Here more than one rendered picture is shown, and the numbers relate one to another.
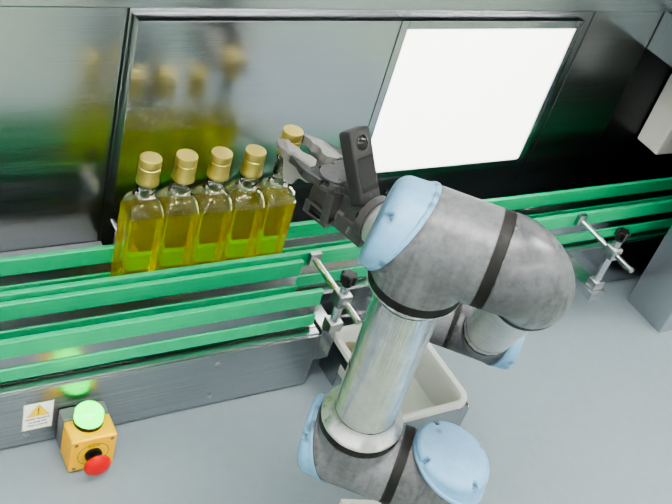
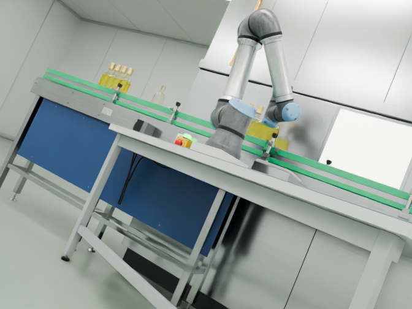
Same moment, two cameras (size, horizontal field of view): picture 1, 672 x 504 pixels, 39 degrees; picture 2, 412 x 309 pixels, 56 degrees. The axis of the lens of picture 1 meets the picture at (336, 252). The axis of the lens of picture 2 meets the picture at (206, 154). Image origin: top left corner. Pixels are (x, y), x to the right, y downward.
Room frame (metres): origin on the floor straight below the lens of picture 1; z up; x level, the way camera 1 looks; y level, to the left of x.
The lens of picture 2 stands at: (0.31, -1.67, 0.63)
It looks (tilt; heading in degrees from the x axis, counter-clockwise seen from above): 5 degrees up; 69
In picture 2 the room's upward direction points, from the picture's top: 24 degrees clockwise
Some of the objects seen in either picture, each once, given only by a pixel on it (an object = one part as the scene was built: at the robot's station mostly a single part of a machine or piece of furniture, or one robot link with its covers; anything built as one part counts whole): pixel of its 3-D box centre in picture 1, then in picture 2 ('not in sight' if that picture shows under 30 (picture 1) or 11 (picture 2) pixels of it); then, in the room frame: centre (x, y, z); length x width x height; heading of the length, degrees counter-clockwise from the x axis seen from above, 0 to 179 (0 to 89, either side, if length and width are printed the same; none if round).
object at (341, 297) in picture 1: (334, 291); (271, 146); (1.25, -0.02, 0.95); 0.17 x 0.03 x 0.12; 39
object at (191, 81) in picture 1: (362, 102); (323, 133); (1.55, 0.04, 1.15); 0.90 x 0.03 x 0.34; 129
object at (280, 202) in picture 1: (265, 231); (267, 141); (1.30, 0.12, 0.99); 0.06 x 0.06 x 0.21; 41
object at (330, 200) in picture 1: (348, 201); not in sight; (1.22, 0.01, 1.15); 0.12 x 0.08 x 0.09; 55
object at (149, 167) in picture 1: (149, 169); not in sight; (1.16, 0.30, 1.14); 0.04 x 0.04 x 0.04
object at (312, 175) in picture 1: (314, 170); not in sight; (1.23, 0.07, 1.18); 0.09 x 0.05 x 0.02; 64
